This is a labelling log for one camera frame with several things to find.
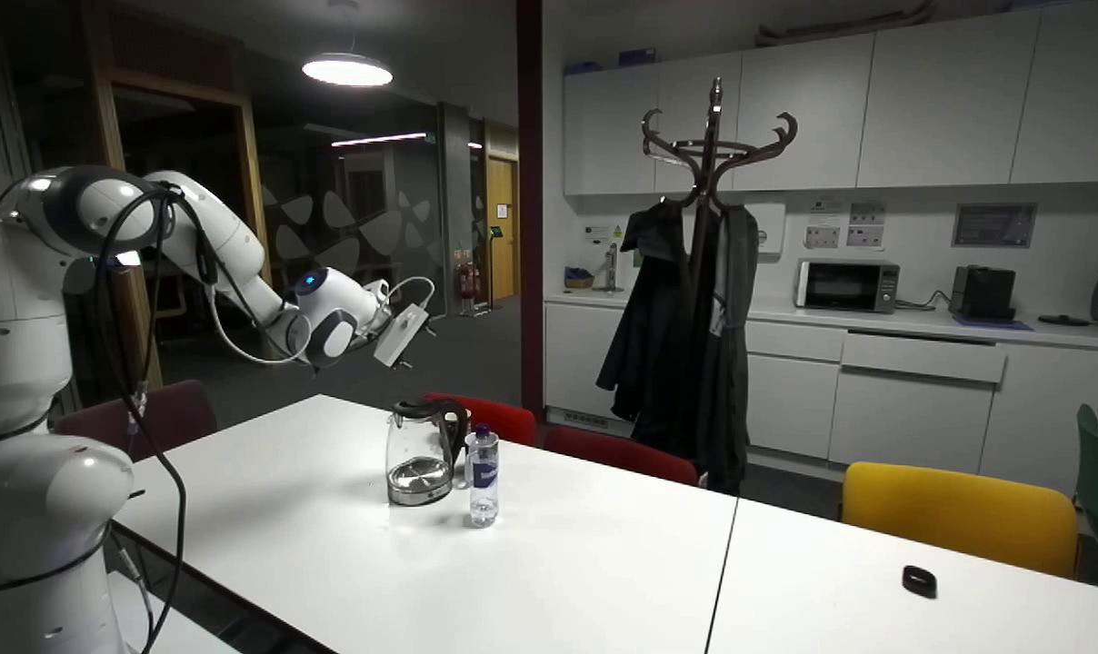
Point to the glass electric kettle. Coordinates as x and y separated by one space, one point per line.
423 448

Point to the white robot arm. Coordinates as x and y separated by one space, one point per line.
99 213

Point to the black hanging coat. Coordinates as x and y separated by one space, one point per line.
677 363

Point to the clear plastic water bottle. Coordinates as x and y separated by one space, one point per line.
482 477

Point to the wooden coat stand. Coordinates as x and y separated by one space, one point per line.
710 155

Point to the white lower kitchen cabinets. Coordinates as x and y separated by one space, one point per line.
924 389

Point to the white kitchen cabinets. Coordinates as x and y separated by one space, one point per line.
1001 101
924 389

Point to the microwave oven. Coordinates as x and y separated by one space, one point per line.
846 283

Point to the round ceiling lamp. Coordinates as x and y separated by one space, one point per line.
348 69

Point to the dark red chair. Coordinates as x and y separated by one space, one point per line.
167 419

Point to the black coffee machine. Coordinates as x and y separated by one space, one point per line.
983 296

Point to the small black object on table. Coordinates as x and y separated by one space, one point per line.
916 583

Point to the yellow chair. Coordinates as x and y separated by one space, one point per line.
1009 521

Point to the white upper kitchen cabinets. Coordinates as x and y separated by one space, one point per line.
1001 101

